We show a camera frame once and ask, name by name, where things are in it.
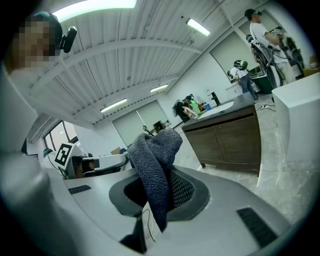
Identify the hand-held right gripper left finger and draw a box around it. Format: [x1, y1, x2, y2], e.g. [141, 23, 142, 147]
[63, 167, 148, 254]

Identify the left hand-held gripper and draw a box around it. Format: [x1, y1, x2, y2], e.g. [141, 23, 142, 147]
[54, 141, 129, 180]

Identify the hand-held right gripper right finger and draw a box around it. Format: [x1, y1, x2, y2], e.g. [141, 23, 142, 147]
[149, 164, 293, 256]

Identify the blue cloth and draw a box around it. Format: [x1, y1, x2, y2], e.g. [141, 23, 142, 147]
[127, 128, 183, 233]

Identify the brown wooden cabinet door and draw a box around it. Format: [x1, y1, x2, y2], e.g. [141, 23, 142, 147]
[186, 125, 225, 165]
[212, 114, 262, 165]

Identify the black-topped wooden sink cabinet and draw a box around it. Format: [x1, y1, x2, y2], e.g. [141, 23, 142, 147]
[181, 92, 262, 178]

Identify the long ceiling light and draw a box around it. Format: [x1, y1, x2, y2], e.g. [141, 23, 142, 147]
[149, 83, 169, 94]
[51, 0, 138, 24]
[186, 17, 211, 37]
[99, 98, 128, 114]

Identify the dark-framed window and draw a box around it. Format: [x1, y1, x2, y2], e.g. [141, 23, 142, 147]
[43, 120, 78, 151]

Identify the white sink basin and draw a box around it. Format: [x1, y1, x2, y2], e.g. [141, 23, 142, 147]
[197, 101, 236, 120]

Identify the black faucet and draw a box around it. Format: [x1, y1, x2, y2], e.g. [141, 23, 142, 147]
[210, 91, 221, 106]

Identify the white counter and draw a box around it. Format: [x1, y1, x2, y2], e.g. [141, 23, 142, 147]
[256, 71, 320, 188]

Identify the person's head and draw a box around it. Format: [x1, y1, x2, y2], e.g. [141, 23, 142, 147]
[4, 11, 63, 73]

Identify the dark green display counter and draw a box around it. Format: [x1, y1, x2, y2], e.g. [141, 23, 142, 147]
[251, 67, 273, 95]

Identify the black head-mounted camera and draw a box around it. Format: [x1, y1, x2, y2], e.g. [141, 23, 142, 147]
[59, 26, 78, 54]

